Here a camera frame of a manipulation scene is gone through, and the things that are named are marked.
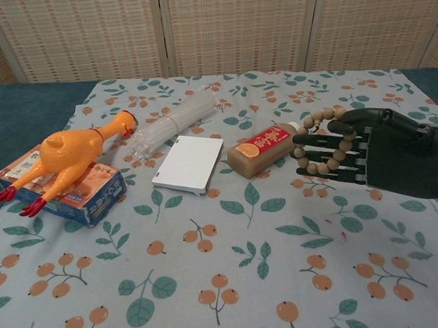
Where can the white flat rectangular device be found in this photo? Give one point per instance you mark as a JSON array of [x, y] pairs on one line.
[[188, 165]]

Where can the woven folding screen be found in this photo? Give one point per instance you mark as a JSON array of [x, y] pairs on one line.
[[214, 32]]

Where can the brown juice bottle red label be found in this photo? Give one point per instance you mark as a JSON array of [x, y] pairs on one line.
[[261, 150]]

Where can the floral printed tablecloth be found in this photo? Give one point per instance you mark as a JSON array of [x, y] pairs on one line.
[[222, 261]]

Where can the orange rubber chicken toy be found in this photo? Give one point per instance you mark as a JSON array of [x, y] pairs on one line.
[[65, 151]]

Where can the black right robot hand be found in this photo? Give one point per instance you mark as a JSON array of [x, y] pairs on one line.
[[395, 158]]

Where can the bundle of clear plastic straws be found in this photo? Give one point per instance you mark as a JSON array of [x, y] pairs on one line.
[[174, 120]]

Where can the blue and orange carton box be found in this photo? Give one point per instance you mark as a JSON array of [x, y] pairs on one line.
[[97, 190]]

